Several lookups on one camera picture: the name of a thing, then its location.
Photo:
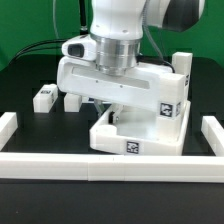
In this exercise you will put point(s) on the white desk top tray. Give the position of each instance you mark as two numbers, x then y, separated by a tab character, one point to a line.
136	132

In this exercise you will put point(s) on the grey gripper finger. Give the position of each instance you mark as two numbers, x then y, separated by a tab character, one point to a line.
115	113
101	106

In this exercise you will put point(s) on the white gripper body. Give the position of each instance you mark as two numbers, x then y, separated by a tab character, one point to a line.
138	87

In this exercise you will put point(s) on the white U-shaped obstacle fence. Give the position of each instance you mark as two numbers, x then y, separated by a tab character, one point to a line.
103	167

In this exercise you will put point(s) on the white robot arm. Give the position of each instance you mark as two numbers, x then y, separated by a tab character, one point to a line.
106	64

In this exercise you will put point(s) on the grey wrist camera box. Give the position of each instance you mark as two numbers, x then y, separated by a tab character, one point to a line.
81	47

